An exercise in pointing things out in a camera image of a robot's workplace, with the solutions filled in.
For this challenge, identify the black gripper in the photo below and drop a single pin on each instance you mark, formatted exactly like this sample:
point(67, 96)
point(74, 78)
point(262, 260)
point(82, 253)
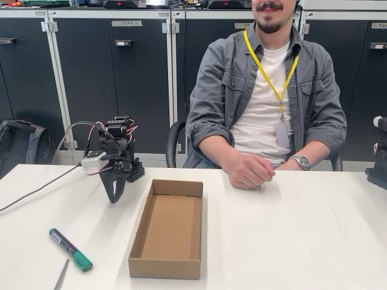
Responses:
point(116, 168)

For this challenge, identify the green and black marker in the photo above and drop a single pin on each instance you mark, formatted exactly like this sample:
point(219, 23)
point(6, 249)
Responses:
point(65, 244)

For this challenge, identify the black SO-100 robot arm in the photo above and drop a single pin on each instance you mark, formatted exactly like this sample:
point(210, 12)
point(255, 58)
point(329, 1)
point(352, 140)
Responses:
point(116, 130)

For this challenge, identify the person's left forearm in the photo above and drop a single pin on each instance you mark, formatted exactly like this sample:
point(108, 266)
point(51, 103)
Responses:
point(317, 152)

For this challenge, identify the person's right hand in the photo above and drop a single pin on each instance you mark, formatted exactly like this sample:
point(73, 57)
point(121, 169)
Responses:
point(249, 172)

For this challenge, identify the person's left hand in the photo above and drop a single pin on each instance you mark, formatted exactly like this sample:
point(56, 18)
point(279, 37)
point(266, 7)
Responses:
point(286, 165)

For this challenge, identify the open brown cardboard box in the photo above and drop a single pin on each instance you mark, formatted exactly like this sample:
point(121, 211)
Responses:
point(172, 226)

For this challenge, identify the black office chair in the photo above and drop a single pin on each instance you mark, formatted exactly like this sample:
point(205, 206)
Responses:
point(172, 142)

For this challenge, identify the thin grey rod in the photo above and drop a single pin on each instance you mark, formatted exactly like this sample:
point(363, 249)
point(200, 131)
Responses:
point(62, 275)

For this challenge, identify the black backpack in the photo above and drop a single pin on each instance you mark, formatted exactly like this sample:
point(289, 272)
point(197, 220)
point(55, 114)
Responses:
point(18, 145)

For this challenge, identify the team tape label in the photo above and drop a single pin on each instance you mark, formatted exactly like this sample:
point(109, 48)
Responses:
point(127, 23)
point(379, 25)

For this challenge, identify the grey badge holder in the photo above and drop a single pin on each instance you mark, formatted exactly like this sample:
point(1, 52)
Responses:
point(282, 136)

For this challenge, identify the black device with red logo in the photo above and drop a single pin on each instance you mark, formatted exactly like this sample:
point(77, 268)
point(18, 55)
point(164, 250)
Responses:
point(226, 3)
point(124, 3)

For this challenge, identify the silver wristwatch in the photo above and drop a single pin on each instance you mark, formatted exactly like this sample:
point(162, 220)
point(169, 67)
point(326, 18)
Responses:
point(302, 162)

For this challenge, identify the green crate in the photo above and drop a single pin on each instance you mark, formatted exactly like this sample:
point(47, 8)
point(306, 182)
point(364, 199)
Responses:
point(45, 3)

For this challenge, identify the man in grey overshirt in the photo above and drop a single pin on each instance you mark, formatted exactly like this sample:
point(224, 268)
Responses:
point(317, 90)

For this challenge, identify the black robot device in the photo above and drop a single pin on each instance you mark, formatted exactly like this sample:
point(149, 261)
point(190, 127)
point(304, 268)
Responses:
point(379, 175)

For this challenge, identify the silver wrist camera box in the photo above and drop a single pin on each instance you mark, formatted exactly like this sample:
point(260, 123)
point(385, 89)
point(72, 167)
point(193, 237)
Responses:
point(92, 163)

